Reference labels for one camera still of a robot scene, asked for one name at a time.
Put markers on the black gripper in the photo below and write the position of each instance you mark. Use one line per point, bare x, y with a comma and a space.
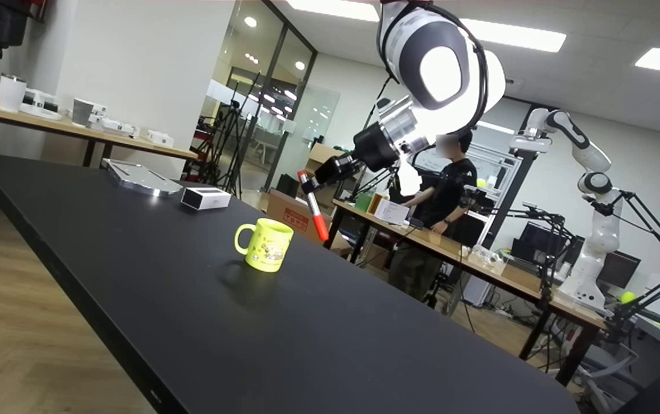
375, 149

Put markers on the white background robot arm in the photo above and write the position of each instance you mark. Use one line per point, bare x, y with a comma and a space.
589, 157

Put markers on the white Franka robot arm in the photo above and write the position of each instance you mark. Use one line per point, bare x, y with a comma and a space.
435, 69

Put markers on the yellow green mug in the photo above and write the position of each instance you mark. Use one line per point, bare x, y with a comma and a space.
273, 245

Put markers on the stacked brown cardboard boxes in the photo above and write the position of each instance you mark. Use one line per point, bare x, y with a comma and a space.
321, 154

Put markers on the cardboard box with red label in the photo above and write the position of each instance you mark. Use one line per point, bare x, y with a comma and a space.
291, 215

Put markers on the small white black box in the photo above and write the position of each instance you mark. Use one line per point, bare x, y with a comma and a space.
206, 199

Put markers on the person in black shirt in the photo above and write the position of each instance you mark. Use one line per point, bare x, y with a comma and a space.
447, 191

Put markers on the long wooden work table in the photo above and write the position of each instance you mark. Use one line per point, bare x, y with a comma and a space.
526, 281

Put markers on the black computer monitor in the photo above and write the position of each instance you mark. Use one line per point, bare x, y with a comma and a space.
543, 243

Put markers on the white container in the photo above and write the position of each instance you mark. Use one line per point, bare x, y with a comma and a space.
88, 111
13, 92

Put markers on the wooden side table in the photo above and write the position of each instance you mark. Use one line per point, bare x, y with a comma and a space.
53, 122

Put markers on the yellow green ball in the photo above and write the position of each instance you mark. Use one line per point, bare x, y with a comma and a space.
629, 298

